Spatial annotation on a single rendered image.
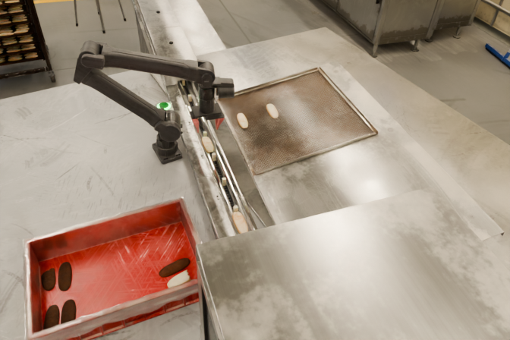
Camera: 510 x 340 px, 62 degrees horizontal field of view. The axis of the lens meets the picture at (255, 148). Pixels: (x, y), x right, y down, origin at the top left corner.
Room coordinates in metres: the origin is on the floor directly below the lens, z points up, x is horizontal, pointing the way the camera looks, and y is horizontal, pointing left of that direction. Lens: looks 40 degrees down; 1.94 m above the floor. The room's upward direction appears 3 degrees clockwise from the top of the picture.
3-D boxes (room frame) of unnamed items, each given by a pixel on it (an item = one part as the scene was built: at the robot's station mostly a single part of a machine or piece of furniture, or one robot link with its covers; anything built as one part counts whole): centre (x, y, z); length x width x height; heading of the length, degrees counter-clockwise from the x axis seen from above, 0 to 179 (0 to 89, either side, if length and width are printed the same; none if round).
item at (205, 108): (1.30, 0.19, 1.04); 0.10 x 0.07 x 0.07; 111
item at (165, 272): (0.74, 0.22, 0.83); 0.10 x 0.04 x 0.01; 127
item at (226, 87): (1.31, 0.15, 1.13); 0.11 x 0.09 x 0.12; 100
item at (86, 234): (0.70, 0.37, 0.87); 0.49 x 0.34 x 0.10; 115
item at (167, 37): (2.30, 0.58, 0.89); 1.25 x 0.18 x 0.09; 21
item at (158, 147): (1.27, 0.35, 0.86); 0.12 x 0.09 x 0.08; 32
